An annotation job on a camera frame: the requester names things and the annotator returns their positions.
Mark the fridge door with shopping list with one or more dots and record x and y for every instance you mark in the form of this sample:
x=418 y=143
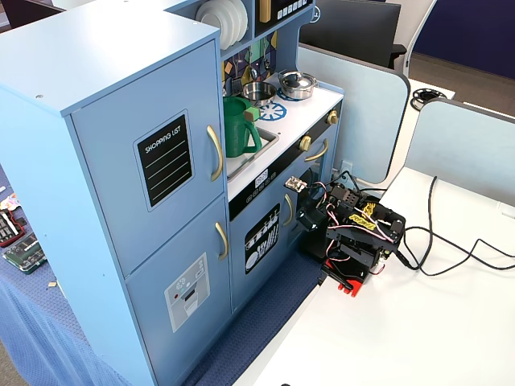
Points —
x=169 y=120

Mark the light blue desk divider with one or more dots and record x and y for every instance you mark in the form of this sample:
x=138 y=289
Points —
x=462 y=153
x=362 y=112

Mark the colourful patterned object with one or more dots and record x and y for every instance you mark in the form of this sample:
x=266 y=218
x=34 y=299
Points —
x=8 y=202

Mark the steel toy sink basin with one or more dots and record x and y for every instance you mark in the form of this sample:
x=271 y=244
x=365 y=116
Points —
x=249 y=161

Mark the black toy microwave panel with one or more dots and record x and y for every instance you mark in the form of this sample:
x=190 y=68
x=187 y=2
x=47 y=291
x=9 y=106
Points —
x=285 y=14

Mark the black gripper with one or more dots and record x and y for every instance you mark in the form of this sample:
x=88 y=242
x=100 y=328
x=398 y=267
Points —
x=309 y=238

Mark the open steel toy pot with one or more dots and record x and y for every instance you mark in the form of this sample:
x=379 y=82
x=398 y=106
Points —
x=259 y=92

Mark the hanging steel toy ladle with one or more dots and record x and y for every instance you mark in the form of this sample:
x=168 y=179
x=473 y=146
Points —
x=254 y=72

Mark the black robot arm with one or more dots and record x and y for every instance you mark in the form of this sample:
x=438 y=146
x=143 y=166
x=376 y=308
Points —
x=362 y=237

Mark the blue oven door with window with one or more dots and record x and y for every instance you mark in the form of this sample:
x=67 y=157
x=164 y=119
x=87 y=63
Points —
x=318 y=161

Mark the white wall socket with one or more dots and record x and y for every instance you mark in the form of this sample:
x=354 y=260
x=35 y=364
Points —
x=346 y=165

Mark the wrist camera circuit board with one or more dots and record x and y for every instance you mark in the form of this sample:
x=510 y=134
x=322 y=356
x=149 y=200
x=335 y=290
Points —
x=295 y=184

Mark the green plastic pitcher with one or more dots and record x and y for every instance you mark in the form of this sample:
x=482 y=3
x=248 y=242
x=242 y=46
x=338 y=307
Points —
x=237 y=126

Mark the red table clamp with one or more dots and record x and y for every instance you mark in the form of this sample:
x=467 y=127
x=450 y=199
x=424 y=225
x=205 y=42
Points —
x=346 y=281

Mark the white toy plate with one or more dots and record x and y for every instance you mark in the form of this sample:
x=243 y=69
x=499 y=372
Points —
x=242 y=20
x=230 y=24
x=209 y=18

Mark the blue woven cloth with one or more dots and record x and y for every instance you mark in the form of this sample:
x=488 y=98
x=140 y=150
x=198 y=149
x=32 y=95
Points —
x=48 y=321

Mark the blue toy kitchen cabinet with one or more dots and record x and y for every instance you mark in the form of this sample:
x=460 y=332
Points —
x=100 y=80

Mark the gold stove knob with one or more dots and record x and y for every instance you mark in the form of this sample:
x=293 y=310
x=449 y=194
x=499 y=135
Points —
x=306 y=142
x=332 y=117

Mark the fridge door with ice dispenser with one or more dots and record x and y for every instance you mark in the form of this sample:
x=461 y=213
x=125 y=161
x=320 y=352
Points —
x=177 y=281

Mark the clear box with green parts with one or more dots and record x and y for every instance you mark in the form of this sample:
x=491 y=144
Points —
x=25 y=255

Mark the steel pot lid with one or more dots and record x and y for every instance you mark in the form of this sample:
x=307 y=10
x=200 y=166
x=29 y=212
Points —
x=297 y=79

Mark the red and black tool case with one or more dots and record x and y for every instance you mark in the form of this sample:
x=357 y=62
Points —
x=10 y=229

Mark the blue door with dishwasher print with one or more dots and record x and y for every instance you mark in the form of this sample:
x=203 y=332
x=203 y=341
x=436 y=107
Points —
x=261 y=261

